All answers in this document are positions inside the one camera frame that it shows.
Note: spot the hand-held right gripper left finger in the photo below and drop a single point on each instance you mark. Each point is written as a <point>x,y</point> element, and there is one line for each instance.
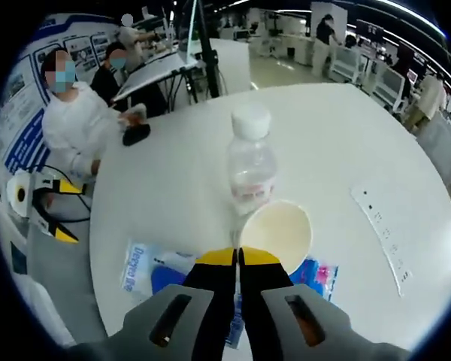
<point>180,319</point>

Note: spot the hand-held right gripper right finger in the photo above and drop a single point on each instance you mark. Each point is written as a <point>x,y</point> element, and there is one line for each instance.
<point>285,323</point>

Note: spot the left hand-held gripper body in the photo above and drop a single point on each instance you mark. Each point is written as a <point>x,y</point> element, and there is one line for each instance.
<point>20,193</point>

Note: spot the white and blue wipes pack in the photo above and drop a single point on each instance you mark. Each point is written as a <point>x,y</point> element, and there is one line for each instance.
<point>139,263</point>

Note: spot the white paper cup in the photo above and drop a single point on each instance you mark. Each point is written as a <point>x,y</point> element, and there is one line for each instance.
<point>278,229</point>

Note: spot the clear plastic bottle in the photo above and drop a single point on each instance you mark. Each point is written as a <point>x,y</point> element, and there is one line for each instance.
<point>252,158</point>

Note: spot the black case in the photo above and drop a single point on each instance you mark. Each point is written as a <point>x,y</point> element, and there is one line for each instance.
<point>135,135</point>

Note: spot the white flat table strip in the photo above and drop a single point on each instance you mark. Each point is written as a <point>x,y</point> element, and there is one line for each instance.
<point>379,225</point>

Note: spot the black tripod stand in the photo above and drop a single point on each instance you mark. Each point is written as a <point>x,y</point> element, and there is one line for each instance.
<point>210,67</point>

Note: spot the white partition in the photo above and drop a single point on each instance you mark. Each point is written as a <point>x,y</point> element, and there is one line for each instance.
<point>231,67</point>

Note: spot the grey office chair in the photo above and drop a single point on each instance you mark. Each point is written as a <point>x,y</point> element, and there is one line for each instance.
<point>439,143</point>

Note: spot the blue and white wall poster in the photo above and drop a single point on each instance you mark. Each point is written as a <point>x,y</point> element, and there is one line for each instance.
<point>22,113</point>

